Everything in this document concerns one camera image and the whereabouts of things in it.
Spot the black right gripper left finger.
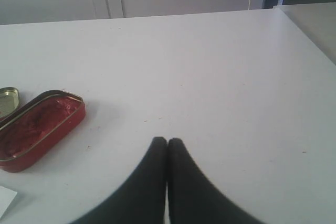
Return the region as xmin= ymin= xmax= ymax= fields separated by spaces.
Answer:
xmin=73 ymin=137 xmax=167 ymax=223

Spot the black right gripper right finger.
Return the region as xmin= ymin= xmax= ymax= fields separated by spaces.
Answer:
xmin=167 ymin=138 xmax=261 ymax=223

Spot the red ink pad tin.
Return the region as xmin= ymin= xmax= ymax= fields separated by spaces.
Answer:
xmin=1 ymin=90 xmax=86 ymax=173

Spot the white paper sheet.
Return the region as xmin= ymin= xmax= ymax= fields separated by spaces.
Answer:
xmin=0 ymin=186 xmax=17 ymax=213

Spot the gold tin lid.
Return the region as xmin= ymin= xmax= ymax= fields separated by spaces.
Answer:
xmin=0 ymin=87 xmax=20 ymax=121

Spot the beige side table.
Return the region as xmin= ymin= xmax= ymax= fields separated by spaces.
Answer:
xmin=274 ymin=2 xmax=336 ymax=63

